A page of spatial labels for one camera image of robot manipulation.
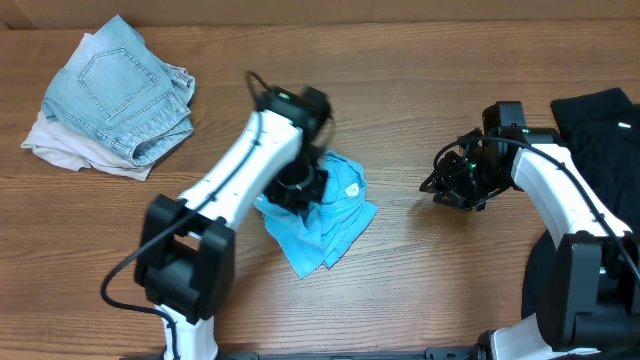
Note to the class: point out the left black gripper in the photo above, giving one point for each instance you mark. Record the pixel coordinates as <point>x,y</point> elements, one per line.
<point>295,192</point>

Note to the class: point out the black garment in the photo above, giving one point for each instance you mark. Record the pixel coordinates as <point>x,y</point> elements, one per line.
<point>602,132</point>

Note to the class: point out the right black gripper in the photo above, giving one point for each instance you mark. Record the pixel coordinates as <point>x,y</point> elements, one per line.
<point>447,179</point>

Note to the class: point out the light blue printed t-shirt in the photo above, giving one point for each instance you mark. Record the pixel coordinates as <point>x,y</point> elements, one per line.
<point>324,233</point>

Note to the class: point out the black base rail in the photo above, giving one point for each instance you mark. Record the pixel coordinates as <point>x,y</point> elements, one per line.
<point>430,353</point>

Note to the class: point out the folded white cloth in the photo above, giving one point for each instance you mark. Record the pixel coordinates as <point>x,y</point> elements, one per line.
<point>62,147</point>

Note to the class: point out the folded light denim jeans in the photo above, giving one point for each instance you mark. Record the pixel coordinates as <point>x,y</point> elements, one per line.
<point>116,92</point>

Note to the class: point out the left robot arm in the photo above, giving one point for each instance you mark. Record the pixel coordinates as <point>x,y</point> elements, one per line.
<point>187,260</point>

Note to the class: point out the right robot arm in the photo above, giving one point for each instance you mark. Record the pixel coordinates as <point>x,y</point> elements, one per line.
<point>589,307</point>

